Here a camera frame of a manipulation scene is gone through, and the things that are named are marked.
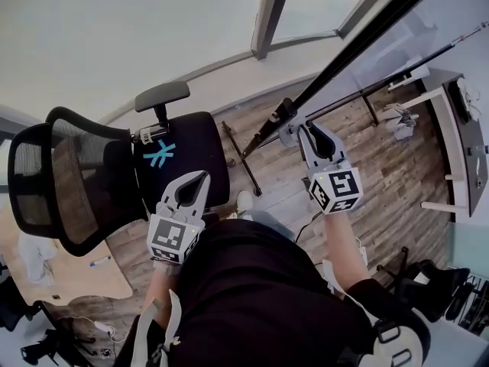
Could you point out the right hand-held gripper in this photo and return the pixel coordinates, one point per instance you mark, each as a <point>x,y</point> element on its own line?
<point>336,189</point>

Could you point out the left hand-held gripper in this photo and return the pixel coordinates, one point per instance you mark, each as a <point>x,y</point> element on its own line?
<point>168,235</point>

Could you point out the blue and white marker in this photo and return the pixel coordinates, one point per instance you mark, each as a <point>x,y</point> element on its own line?
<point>100,261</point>

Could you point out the person's right forearm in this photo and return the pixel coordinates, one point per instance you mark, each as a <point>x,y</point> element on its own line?
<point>344,251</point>

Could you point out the person's left forearm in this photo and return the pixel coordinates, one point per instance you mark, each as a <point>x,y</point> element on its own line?
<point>160,289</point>

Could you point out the person's white shoe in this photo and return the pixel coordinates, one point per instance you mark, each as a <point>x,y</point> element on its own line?
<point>244,201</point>

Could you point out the thin black floor rod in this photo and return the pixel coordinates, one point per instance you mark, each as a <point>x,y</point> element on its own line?
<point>240,155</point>

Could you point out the crumpled white paper bag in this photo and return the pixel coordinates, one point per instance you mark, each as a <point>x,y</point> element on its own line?
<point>401,121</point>

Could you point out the person's blue jeans leg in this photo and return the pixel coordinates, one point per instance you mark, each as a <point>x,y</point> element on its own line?
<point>267,222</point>

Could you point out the black mesh office chair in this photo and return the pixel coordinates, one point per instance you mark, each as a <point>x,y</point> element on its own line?
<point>95,174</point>

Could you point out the long black pole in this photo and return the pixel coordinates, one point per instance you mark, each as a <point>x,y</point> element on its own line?
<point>366,48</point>

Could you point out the person's black shirt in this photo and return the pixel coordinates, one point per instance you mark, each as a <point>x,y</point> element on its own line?
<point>260,296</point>

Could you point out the white table with dark top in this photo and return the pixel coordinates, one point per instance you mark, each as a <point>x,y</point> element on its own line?
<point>458,140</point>

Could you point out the light wooden desk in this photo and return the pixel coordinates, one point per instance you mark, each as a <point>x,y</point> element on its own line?
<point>76,277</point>

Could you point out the white cloth on dark table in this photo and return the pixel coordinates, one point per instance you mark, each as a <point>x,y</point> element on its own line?
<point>468,98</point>

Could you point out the crumpled white cloth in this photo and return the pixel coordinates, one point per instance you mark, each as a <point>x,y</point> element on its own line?
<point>38,260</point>

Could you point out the black bag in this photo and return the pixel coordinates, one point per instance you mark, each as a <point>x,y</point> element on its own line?
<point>428,289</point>

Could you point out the white and black harness pad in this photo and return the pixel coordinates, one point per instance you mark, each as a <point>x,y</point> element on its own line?
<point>397,342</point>

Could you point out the black metal rack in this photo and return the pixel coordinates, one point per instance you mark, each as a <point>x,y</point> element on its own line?
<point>473,304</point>

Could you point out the grey window frame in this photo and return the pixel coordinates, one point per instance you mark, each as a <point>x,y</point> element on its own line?
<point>275,17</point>

